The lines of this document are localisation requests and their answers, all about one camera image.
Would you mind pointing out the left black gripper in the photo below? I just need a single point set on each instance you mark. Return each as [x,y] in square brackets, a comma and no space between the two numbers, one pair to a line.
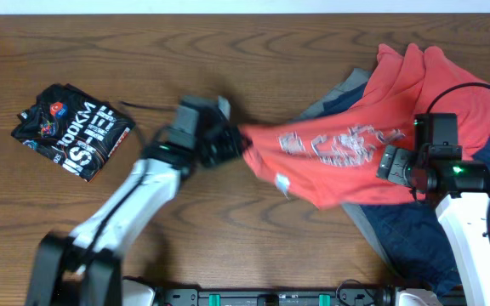
[226,142]

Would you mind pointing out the navy blue shirt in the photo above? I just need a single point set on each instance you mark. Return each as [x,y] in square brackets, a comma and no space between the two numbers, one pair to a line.
[417,243]

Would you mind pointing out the grey shirt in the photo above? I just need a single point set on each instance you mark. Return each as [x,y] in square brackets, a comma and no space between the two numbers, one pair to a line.
[340,98]

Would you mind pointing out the orange red soccer t-shirt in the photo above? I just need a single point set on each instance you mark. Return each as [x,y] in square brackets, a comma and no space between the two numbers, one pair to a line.
[334,159]

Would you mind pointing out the black printed folded shirt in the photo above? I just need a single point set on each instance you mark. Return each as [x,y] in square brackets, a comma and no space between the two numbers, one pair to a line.
[73,129]

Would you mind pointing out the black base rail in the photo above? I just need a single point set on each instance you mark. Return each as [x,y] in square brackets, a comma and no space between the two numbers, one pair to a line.
[347,295]

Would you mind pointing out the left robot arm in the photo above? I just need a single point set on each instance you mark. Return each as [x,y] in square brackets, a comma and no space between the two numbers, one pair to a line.
[85,267]

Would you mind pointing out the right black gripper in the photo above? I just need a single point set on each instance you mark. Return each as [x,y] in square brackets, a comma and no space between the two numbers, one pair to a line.
[393,163]

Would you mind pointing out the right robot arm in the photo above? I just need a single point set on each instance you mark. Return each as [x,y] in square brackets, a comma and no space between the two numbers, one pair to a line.
[460,192]

